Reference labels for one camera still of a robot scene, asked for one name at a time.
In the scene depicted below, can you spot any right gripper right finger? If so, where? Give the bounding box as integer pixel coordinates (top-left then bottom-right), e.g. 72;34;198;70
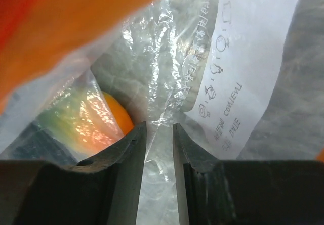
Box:
173;123;220;224

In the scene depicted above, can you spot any green orange fake mango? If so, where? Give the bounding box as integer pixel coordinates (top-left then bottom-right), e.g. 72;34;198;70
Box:
36;86;134;160

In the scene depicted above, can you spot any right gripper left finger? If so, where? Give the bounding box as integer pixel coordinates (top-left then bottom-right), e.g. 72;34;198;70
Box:
76;121;147;224

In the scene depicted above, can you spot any clear zip top bag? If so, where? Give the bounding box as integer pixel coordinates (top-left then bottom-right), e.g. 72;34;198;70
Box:
1;0;323;224

